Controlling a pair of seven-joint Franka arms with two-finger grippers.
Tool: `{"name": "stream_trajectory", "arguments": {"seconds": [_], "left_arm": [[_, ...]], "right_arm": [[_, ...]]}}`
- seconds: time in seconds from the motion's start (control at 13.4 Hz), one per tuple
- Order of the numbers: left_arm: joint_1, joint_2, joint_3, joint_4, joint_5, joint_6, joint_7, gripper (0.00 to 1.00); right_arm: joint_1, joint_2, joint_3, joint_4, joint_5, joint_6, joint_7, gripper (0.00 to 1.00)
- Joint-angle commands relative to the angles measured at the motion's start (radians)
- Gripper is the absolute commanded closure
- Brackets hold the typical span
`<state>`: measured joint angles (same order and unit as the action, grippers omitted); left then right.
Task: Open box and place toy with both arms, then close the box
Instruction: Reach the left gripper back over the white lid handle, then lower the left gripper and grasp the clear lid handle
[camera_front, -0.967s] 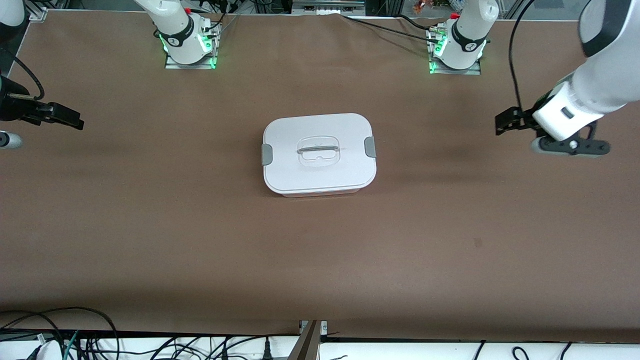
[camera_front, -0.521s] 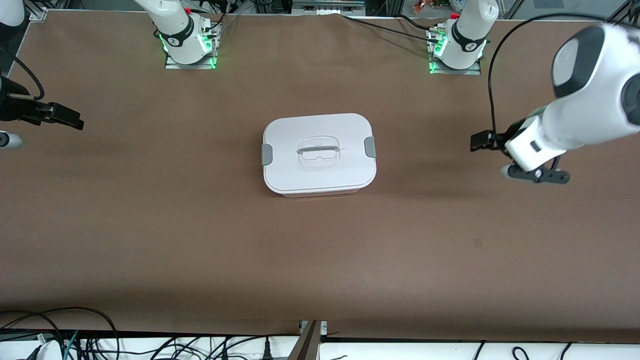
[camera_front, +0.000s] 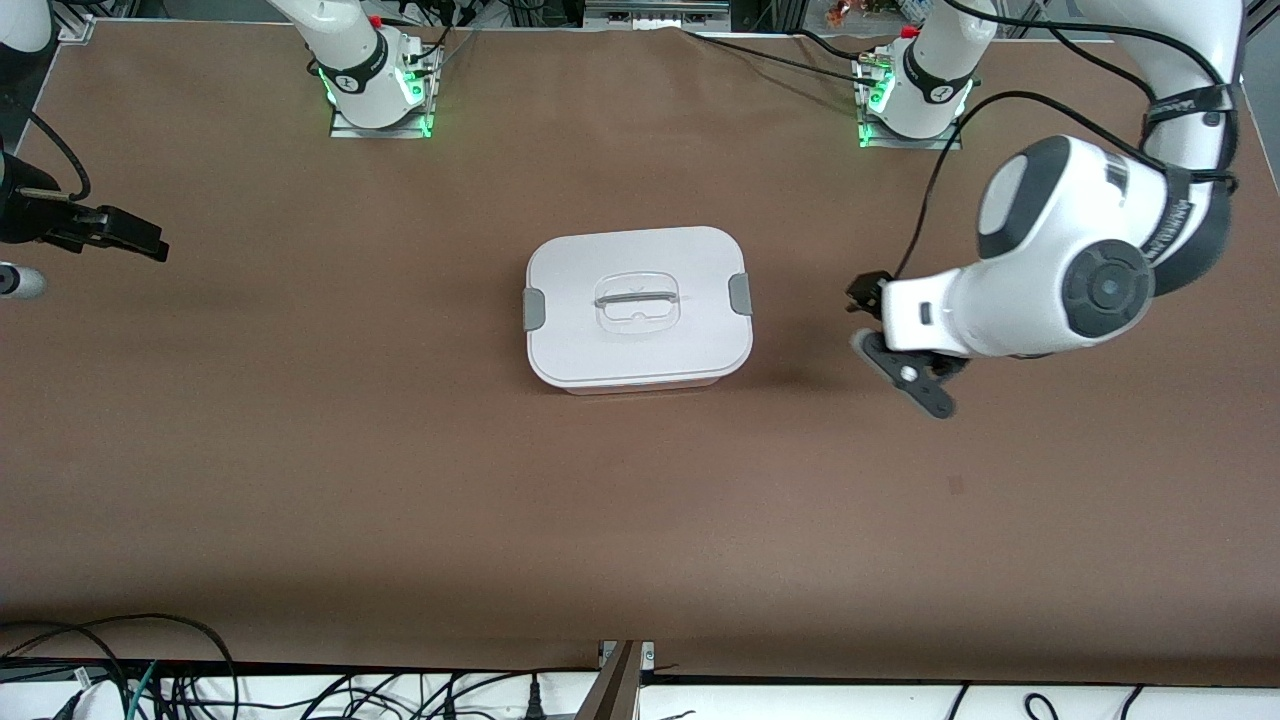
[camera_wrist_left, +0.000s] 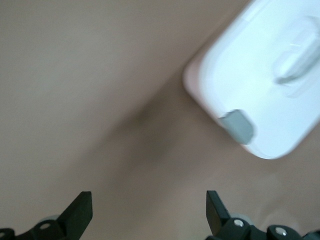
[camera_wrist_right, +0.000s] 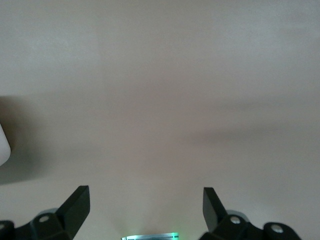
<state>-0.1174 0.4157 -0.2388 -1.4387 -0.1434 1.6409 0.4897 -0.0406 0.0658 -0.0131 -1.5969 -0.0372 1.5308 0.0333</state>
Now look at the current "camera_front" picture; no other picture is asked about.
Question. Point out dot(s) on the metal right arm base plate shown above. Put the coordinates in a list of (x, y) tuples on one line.
[(345, 125)]

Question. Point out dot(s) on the small orange object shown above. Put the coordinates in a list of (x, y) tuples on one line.
[(842, 12)]

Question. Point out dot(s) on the small aluminium corner bracket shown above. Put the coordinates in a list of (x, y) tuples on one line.
[(78, 32)]

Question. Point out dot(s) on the grey lid latch clip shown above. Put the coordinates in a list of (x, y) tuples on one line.
[(534, 308), (740, 294)]

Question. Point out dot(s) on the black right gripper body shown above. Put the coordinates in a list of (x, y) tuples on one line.
[(28, 218)]

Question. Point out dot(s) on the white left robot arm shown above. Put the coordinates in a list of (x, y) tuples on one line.
[(1040, 270)]

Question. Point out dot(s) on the aluminium profile post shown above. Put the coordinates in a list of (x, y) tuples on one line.
[(615, 690)]

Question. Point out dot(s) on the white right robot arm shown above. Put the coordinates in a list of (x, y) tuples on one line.
[(355, 60)]

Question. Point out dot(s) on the black power plug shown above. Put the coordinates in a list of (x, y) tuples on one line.
[(533, 700)]

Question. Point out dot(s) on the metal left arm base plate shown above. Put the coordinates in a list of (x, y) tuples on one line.
[(945, 142)]

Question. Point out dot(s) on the white plastic box lid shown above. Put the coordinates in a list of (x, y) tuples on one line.
[(600, 350)]

